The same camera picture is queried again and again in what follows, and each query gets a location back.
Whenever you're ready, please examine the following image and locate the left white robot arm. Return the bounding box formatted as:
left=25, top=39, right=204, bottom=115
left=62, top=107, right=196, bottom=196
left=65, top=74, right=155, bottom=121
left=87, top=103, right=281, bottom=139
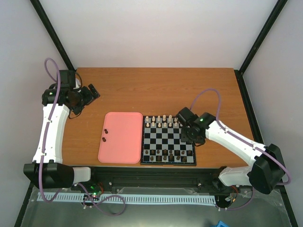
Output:
left=23, top=70, right=100, bottom=191

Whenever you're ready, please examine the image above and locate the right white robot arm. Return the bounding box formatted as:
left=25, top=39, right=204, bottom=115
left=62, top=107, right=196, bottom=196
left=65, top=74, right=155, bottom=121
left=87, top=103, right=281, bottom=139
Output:
left=177, top=107, right=286, bottom=194

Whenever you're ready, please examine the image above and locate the black white chess board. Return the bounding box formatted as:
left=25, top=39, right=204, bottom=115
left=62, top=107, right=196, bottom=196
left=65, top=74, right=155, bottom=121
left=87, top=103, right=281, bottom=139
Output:
left=140, top=115, right=196, bottom=166

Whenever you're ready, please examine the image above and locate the pink plastic tray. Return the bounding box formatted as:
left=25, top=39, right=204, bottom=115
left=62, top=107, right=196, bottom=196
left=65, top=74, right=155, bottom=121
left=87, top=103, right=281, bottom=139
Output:
left=98, top=112, right=143, bottom=164

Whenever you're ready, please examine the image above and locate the blue object at bottom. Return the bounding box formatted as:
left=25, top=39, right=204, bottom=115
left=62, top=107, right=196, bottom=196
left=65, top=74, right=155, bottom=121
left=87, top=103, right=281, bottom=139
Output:
left=211, top=221, right=230, bottom=227

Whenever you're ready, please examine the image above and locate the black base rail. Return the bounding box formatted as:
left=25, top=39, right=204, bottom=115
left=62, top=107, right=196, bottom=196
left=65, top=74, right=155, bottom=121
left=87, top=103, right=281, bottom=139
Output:
left=83, top=166, right=236, bottom=195

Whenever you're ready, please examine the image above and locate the left black frame post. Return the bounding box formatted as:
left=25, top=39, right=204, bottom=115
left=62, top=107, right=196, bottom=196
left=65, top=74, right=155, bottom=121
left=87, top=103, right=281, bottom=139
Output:
left=30, top=0, right=75, bottom=71

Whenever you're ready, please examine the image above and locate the light blue cable duct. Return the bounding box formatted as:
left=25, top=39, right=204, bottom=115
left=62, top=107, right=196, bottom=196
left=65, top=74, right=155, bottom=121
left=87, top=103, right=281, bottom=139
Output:
left=36, top=192, right=217, bottom=206

